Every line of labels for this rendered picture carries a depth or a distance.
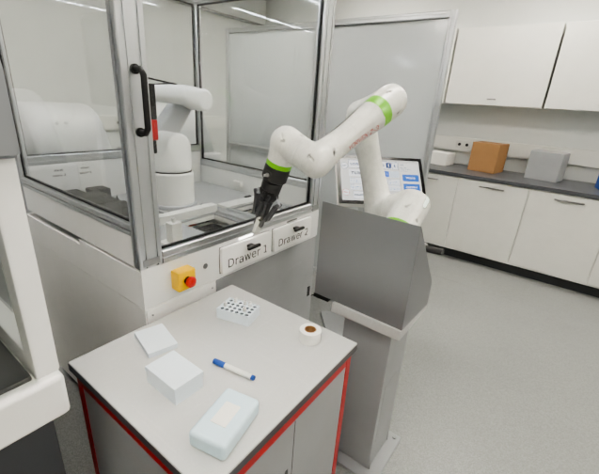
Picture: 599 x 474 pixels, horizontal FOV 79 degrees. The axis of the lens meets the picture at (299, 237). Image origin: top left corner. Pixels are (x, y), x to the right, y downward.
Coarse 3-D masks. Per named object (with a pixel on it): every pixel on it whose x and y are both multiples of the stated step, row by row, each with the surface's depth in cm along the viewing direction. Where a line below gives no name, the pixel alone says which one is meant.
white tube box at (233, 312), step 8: (232, 304) 128; (240, 304) 128; (216, 312) 125; (224, 312) 123; (232, 312) 122; (240, 312) 123; (248, 312) 124; (256, 312) 125; (232, 320) 123; (240, 320) 122; (248, 320) 121
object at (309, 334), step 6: (306, 324) 118; (312, 324) 118; (300, 330) 114; (306, 330) 117; (312, 330) 117; (318, 330) 115; (300, 336) 115; (306, 336) 113; (312, 336) 112; (318, 336) 113; (306, 342) 113; (312, 342) 113; (318, 342) 115
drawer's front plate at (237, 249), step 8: (264, 232) 159; (248, 240) 150; (256, 240) 154; (264, 240) 159; (224, 248) 140; (232, 248) 143; (240, 248) 147; (256, 248) 155; (264, 248) 160; (224, 256) 141; (232, 256) 145; (240, 256) 148; (256, 256) 157; (264, 256) 162; (224, 264) 142; (240, 264) 150; (224, 272) 143
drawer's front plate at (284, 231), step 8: (288, 224) 172; (296, 224) 176; (304, 224) 181; (280, 232) 167; (288, 232) 172; (296, 232) 178; (304, 232) 183; (272, 240) 166; (280, 240) 168; (288, 240) 173; (296, 240) 179; (272, 248) 167; (280, 248) 170
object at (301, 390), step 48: (192, 336) 115; (240, 336) 116; (288, 336) 118; (336, 336) 120; (96, 384) 94; (144, 384) 95; (240, 384) 97; (288, 384) 98; (336, 384) 114; (96, 432) 105; (144, 432) 82; (288, 432) 95; (336, 432) 126
